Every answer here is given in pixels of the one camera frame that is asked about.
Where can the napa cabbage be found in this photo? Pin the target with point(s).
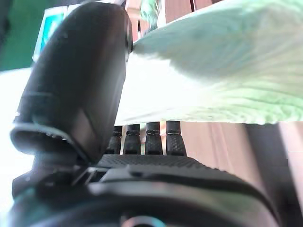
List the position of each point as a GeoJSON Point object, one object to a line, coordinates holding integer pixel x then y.
{"type": "Point", "coordinates": [225, 59]}

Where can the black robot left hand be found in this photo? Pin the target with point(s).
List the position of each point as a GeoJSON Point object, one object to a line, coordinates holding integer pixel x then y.
{"type": "Point", "coordinates": [78, 82]}

